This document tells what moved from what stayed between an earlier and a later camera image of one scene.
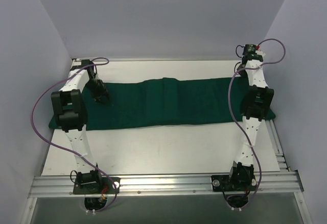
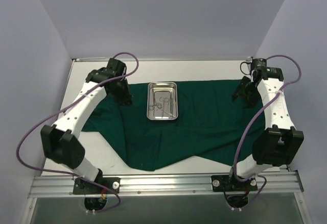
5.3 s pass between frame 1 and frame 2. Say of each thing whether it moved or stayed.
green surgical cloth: moved
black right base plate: stayed
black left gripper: moved
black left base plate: stayed
